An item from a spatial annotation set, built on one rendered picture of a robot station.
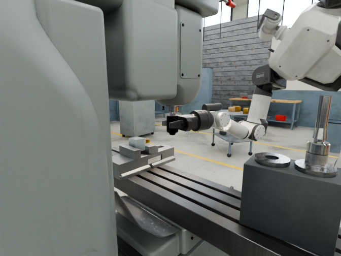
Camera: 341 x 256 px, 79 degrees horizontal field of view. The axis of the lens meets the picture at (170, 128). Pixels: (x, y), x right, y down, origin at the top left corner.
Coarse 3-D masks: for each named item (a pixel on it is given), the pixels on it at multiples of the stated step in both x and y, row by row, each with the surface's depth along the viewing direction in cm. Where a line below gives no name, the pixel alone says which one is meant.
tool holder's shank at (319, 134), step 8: (320, 96) 49; (328, 96) 47; (320, 104) 49; (328, 104) 48; (320, 112) 49; (328, 112) 48; (320, 120) 49; (320, 128) 49; (312, 136) 51; (320, 136) 49
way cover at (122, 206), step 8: (120, 200) 50; (128, 200) 86; (120, 208) 55; (128, 208) 78; (136, 208) 79; (144, 208) 80; (128, 216) 55; (136, 216) 73; (144, 216) 74; (152, 216) 75; (160, 216) 76; (136, 224) 55; (144, 224) 68; (152, 224) 69; (160, 224) 70; (168, 224) 71; (152, 232) 60; (160, 232) 65; (168, 232) 66; (176, 232) 67
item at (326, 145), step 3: (309, 141) 51; (312, 141) 51; (309, 144) 51; (312, 144) 50; (315, 144) 49; (318, 144) 49; (321, 144) 49; (324, 144) 49; (327, 144) 49; (315, 147) 50; (318, 147) 49; (321, 147) 49; (324, 147) 49; (327, 147) 49
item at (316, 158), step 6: (306, 150) 52; (312, 150) 50; (318, 150) 49; (324, 150) 49; (306, 156) 52; (312, 156) 50; (318, 156) 49; (324, 156) 49; (306, 162) 52; (312, 162) 50; (318, 162) 50; (324, 162) 50; (318, 168) 50; (324, 168) 50
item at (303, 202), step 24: (264, 168) 54; (288, 168) 54; (312, 168) 50; (336, 168) 50; (264, 192) 55; (288, 192) 51; (312, 192) 48; (336, 192) 45; (240, 216) 60; (264, 216) 56; (288, 216) 52; (312, 216) 49; (336, 216) 46; (288, 240) 53; (312, 240) 50; (336, 240) 47
